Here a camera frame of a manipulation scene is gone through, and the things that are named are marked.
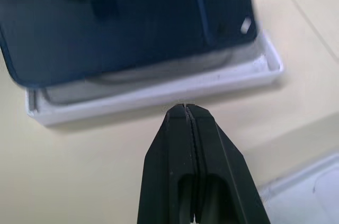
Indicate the dark blue phone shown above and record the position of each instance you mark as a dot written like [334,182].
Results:
[127,20]

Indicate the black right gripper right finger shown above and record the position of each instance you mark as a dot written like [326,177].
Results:
[219,165]

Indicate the white phone box base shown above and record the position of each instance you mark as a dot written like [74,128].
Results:
[164,86]

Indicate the white phone box lid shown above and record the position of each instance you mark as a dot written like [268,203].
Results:
[302,195]

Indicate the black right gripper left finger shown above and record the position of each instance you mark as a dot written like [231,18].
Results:
[164,160]

